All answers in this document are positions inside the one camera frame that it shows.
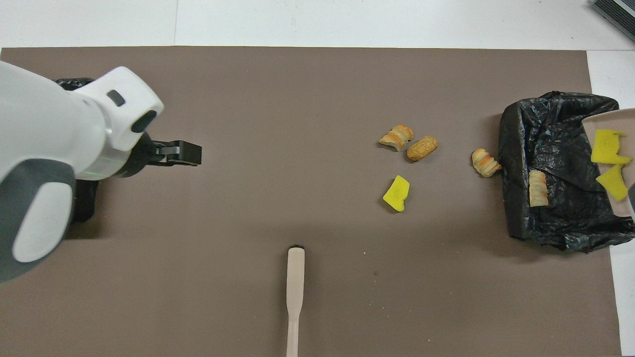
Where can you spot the green and yellow sponge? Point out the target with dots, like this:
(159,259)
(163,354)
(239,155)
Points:
(614,182)

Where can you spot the pale striped croissant piece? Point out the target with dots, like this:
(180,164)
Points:
(539,189)

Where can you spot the brown table mat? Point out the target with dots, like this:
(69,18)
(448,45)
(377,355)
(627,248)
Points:
(273,99)

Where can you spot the beige plastic dustpan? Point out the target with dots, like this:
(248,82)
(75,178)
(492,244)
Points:
(626,124)

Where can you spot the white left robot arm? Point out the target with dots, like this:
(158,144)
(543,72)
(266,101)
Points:
(49,129)

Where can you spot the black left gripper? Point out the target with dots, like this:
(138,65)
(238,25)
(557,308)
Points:
(146,156)

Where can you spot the golden bread roll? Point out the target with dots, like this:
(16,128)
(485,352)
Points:
(422,148)

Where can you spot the beige hand brush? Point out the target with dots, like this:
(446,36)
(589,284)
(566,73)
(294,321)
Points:
(295,282)

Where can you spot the notched yellow sponge piece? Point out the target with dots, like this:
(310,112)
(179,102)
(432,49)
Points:
(610,148)

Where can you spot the bin with black bag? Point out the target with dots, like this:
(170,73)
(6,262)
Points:
(87,198)
(560,148)

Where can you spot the dark grey ribbed device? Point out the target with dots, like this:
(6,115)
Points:
(620,15)

